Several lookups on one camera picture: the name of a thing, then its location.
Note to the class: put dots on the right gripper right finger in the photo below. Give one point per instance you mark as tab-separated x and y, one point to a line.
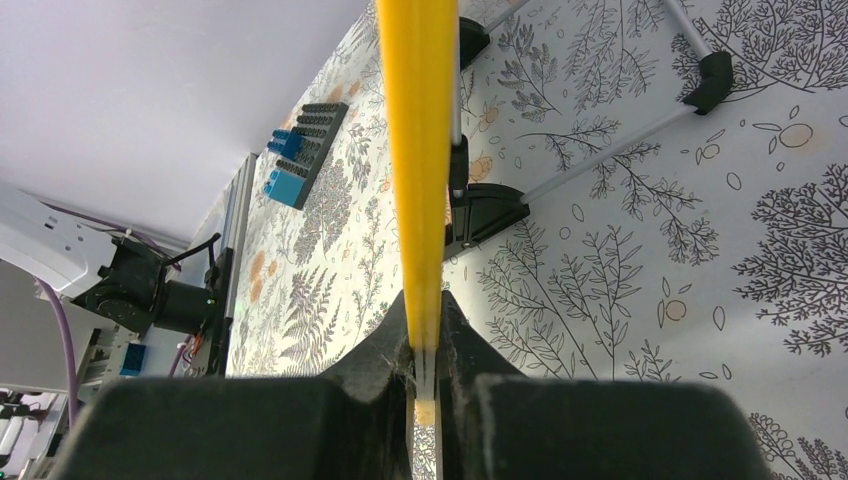
498	423

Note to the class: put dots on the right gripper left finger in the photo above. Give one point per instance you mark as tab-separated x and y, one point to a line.
349	422

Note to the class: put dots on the whiteboard with yellow frame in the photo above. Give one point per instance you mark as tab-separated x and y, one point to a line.
419	45

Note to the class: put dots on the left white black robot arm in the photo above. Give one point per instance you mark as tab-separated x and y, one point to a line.
109	274

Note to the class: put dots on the black whiteboard easel stand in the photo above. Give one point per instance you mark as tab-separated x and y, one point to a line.
479	211

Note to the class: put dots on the blue toy brick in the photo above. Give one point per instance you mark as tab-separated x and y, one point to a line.
284	187

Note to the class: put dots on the small blue brick stack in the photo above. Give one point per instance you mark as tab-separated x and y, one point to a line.
285	143

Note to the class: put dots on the dark grey brick plate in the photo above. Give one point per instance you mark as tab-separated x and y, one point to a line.
319	124

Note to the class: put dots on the floral table mat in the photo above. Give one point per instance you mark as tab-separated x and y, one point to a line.
714	251

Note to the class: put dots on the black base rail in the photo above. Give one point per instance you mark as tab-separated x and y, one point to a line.
212	354

